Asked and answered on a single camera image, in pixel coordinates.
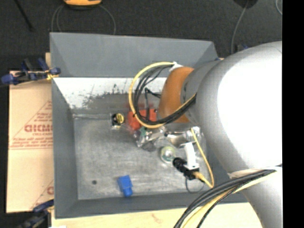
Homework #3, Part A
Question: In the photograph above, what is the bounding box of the black cylinder on white bracket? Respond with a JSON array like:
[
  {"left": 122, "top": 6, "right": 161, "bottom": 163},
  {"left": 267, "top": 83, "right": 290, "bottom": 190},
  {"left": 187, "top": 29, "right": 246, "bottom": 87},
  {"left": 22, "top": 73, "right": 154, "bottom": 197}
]
[{"left": 172, "top": 142, "right": 204, "bottom": 181}]

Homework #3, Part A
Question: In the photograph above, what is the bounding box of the clear round glass thing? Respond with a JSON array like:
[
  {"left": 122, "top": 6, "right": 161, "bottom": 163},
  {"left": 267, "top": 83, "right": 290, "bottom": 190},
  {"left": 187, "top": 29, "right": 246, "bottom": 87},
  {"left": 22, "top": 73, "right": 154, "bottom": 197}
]
[{"left": 160, "top": 146, "right": 177, "bottom": 164}]

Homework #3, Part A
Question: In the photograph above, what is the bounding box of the yellow and black small object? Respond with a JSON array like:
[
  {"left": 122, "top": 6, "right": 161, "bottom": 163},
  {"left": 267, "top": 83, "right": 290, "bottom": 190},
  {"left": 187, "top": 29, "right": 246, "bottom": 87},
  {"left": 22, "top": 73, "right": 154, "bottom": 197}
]
[{"left": 110, "top": 113, "right": 125, "bottom": 129}]

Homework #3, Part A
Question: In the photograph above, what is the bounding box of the grey metal bin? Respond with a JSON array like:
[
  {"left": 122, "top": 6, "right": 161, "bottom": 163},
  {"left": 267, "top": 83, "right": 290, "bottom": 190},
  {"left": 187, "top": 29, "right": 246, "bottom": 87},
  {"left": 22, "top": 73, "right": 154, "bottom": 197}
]
[{"left": 49, "top": 32, "right": 249, "bottom": 218}]

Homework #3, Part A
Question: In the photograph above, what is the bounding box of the brown cardboard board red print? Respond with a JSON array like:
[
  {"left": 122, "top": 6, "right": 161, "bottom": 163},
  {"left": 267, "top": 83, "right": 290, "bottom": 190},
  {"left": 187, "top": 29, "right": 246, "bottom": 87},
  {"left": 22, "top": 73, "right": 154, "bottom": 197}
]
[{"left": 5, "top": 70, "right": 55, "bottom": 214}]

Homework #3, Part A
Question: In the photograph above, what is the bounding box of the blue plastic block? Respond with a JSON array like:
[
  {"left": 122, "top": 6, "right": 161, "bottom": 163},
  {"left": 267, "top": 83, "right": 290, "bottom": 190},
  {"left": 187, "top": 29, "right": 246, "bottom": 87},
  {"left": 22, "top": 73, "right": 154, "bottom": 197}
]
[{"left": 116, "top": 174, "right": 134, "bottom": 198}]

